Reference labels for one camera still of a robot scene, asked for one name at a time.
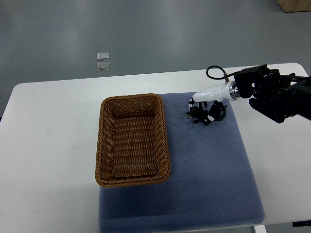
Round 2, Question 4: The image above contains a dark toy crocodile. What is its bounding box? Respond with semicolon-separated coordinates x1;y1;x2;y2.
186;103;227;126

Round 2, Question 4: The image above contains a blue textured mat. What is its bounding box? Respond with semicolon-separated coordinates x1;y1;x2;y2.
99;93;265;233

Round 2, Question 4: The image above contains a white table leg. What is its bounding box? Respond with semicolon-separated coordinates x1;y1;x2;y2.
254;225;267;233

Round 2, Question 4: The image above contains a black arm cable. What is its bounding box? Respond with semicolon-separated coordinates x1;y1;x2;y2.
206;65;244;83

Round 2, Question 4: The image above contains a wooden box corner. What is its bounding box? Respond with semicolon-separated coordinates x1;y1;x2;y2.
276;0;311;13

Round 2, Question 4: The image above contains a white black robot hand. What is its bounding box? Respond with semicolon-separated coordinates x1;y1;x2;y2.
188;83;232;111

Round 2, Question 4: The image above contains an upper clear floor plate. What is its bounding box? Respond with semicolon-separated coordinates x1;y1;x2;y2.
97;52;110;61

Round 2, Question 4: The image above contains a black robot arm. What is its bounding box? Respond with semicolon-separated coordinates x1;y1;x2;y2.
231;65;311;123

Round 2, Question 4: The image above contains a brown wicker basket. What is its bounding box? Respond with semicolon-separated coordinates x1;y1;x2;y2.
95;93;171;188

